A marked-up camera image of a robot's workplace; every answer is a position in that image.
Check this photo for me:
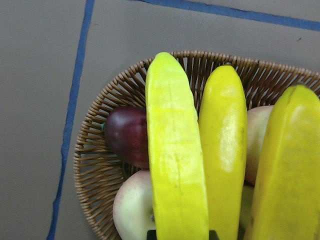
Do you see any dark red mango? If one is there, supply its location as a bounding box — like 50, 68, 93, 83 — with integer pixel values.
103, 106, 149, 169

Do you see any yellow green mango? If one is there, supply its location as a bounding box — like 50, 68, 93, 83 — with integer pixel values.
239, 185, 254, 230

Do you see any yellow banana with grey tip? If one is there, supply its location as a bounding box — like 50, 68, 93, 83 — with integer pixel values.
244, 85, 320, 240

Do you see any brown wicker basket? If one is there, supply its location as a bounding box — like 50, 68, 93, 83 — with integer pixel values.
73, 50, 320, 240

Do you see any yellow banana middle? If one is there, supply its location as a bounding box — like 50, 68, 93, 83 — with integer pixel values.
198, 65, 248, 240

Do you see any bright yellow banana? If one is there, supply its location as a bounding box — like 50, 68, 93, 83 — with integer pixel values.
145, 52, 209, 240

